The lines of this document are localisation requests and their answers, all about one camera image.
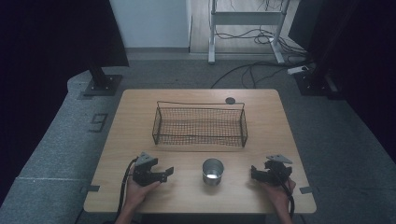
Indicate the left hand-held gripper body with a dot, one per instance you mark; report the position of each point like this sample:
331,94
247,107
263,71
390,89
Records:
146,177

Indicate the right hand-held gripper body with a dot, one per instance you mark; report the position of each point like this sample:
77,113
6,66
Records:
277,172

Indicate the shiny metal cup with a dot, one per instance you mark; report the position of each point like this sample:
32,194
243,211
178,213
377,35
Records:
213,172

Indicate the person's left hand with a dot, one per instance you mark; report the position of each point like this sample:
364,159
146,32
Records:
135,194

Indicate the person's right hand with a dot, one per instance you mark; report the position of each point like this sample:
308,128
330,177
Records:
281,196

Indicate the grey tape piece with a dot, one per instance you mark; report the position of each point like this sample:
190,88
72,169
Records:
91,188
305,189

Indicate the round black table grommet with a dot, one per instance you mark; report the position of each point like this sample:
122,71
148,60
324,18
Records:
230,100

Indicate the black stand with square base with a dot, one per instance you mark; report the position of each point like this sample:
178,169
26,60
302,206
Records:
102,84
314,84

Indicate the white power strip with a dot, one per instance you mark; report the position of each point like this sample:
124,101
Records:
297,69

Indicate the dark curtain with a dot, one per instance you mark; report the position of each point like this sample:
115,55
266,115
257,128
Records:
46,46
358,46

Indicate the white metal desk frame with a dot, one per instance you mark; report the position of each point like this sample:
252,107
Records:
246,18

